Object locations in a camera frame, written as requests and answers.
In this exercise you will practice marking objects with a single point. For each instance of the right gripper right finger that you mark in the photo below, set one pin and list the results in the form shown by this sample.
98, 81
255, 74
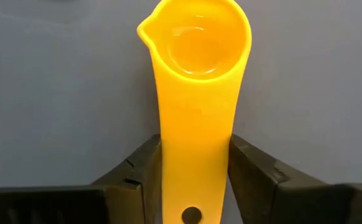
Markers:
277, 202

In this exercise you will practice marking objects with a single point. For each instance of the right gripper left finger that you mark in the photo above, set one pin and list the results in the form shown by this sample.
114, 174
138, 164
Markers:
122, 202

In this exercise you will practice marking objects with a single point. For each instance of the yellow measuring cup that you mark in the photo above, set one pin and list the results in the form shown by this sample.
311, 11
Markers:
196, 124

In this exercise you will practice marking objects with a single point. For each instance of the blue-grey table mat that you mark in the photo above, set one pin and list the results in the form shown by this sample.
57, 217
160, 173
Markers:
44, 93

